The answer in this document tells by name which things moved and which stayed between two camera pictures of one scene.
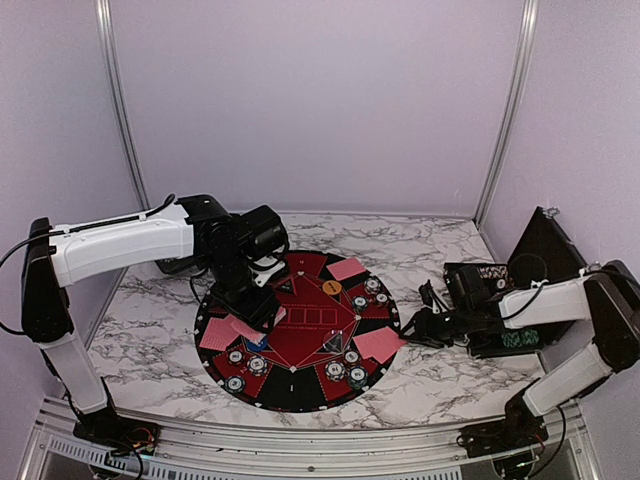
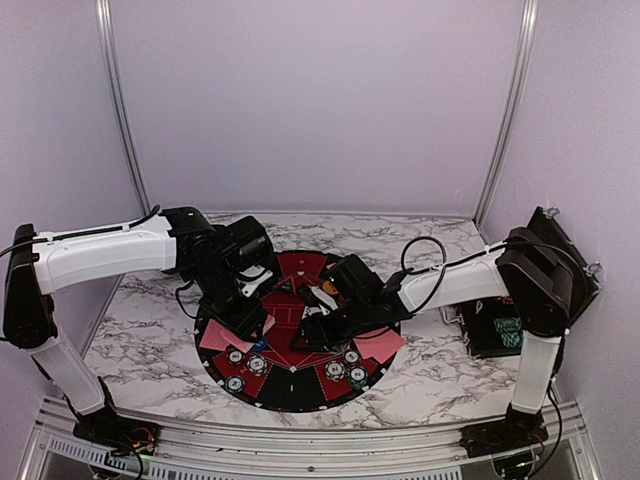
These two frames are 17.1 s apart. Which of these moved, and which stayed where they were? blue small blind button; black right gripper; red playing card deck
Moved: red playing card deck; black right gripper
Stayed: blue small blind button
